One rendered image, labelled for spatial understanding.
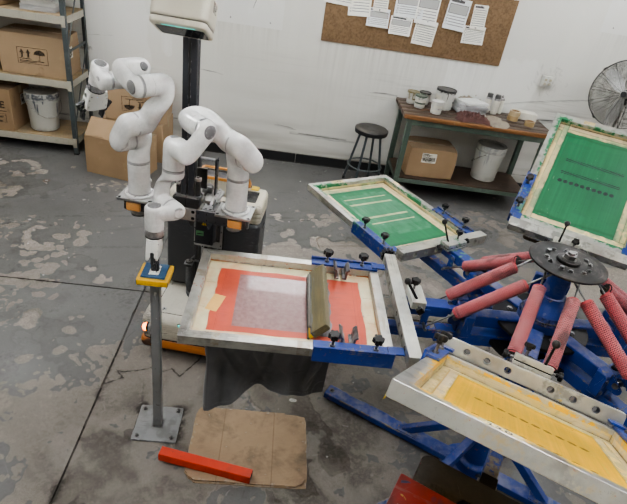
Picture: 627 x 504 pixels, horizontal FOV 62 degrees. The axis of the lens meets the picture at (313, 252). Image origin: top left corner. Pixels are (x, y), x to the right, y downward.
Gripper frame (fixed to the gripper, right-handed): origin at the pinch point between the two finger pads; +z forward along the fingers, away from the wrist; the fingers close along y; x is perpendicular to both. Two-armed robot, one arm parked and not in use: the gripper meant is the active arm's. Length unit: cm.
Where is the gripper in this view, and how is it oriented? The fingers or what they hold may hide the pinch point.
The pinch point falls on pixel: (155, 266)
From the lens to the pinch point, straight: 227.4
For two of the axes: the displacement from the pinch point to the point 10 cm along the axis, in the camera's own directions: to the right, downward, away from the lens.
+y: 0.1, 5.3, -8.5
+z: -1.4, 8.4, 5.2
